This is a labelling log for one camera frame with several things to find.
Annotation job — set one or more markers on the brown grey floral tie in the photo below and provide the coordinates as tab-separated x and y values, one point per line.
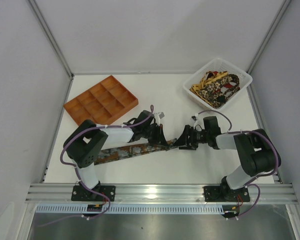
125	152

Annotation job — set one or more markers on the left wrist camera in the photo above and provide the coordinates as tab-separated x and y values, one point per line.
158	117

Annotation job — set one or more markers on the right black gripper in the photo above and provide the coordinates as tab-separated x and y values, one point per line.
191	137

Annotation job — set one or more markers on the yellow patterned tie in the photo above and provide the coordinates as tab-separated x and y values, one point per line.
211	82

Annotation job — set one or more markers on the dark floral tie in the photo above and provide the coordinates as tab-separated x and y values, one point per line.
219	102

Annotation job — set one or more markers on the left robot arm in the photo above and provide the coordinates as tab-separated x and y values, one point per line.
85	143

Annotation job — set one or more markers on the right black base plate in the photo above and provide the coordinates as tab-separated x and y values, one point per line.
217	193

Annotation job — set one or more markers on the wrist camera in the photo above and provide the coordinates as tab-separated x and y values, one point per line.
158	117
197	121

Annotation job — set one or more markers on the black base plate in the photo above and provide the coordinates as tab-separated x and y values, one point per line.
217	193
80	194

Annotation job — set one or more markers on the red tie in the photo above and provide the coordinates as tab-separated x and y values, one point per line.
228	84

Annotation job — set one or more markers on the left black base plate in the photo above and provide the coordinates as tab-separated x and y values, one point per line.
80	194

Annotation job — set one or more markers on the white slotted cable duct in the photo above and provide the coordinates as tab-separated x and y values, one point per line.
67	208

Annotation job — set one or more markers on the aluminium mounting rail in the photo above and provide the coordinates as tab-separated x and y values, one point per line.
269	194

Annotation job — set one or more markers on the white plastic basket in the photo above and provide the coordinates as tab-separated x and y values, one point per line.
220	65

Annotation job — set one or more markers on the right aluminium frame post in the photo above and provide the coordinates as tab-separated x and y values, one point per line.
273	26

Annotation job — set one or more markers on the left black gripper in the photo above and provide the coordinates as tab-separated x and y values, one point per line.
159	133

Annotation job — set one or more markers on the aluminium frame post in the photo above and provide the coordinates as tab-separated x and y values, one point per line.
34	7
273	26

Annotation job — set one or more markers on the left aluminium frame post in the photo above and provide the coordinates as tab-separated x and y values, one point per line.
34	7

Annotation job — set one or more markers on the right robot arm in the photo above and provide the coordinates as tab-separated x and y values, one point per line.
256	152

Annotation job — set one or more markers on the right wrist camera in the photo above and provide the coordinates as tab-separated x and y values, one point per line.
197	121

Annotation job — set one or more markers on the orange compartment tray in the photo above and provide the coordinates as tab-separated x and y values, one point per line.
103	103

